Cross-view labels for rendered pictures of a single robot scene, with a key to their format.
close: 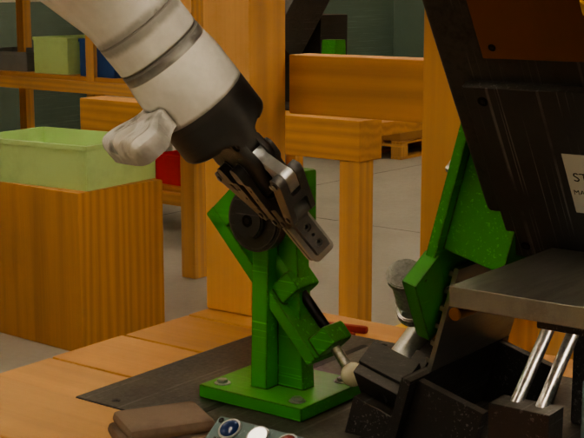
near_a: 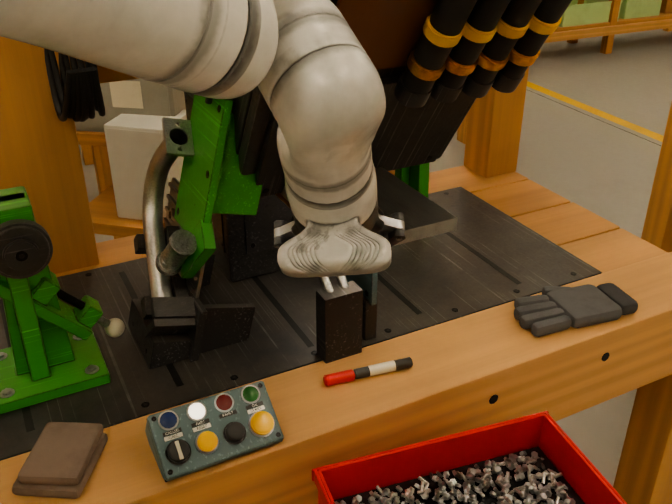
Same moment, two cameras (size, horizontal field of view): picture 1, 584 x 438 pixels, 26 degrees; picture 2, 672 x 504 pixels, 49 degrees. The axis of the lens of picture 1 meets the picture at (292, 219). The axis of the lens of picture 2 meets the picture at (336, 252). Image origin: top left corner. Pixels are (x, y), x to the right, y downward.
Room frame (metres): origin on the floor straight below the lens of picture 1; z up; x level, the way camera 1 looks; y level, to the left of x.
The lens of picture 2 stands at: (0.71, 0.58, 1.55)
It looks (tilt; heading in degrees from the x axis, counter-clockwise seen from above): 29 degrees down; 296
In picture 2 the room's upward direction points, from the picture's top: straight up
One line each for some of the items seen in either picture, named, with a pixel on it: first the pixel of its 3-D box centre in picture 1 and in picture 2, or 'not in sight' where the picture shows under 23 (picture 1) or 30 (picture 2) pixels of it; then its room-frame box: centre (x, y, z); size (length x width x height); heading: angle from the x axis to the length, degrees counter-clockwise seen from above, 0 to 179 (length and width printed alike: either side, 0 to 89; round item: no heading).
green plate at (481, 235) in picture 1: (501, 193); (223, 159); (1.27, -0.21, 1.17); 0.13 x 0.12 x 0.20; 53
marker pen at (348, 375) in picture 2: not in sight; (368, 371); (1.03, -0.18, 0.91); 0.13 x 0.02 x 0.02; 45
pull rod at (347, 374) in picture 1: (342, 359); (103, 321); (1.39, -0.06, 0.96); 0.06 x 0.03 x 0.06; 53
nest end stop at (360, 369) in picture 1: (382, 391); (169, 327); (1.30, -0.10, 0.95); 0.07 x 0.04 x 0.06; 53
